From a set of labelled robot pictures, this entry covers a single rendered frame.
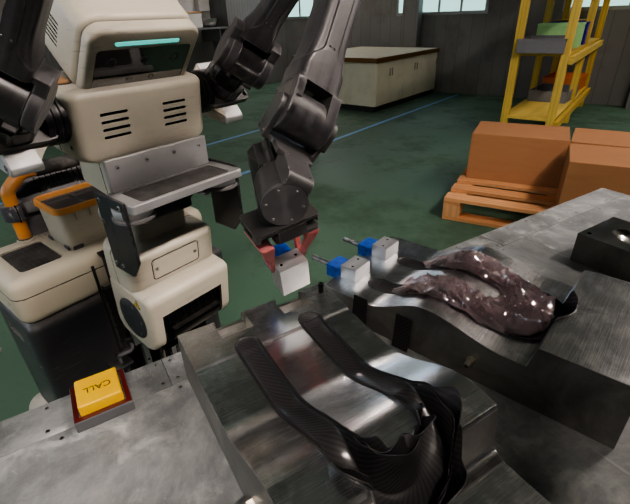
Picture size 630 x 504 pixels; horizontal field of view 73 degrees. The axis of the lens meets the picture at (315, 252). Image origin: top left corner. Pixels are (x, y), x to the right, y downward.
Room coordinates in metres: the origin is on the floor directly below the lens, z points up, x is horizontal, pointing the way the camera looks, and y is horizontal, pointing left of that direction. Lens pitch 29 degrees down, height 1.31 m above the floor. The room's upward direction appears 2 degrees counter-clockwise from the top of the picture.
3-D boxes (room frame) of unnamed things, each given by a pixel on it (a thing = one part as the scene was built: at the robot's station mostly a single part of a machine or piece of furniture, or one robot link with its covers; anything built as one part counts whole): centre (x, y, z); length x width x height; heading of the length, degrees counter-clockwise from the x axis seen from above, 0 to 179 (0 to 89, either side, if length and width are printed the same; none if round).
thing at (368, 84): (7.77, -1.00, 0.37); 2.03 x 1.61 x 0.75; 140
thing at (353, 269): (0.76, -0.04, 0.85); 0.13 x 0.05 x 0.05; 48
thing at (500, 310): (0.62, -0.28, 0.90); 0.26 x 0.18 x 0.08; 48
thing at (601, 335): (0.62, -0.29, 0.85); 0.50 x 0.26 x 0.11; 48
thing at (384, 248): (0.84, -0.12, 0.85); 0.13 x 0.05 x 0.05; 48
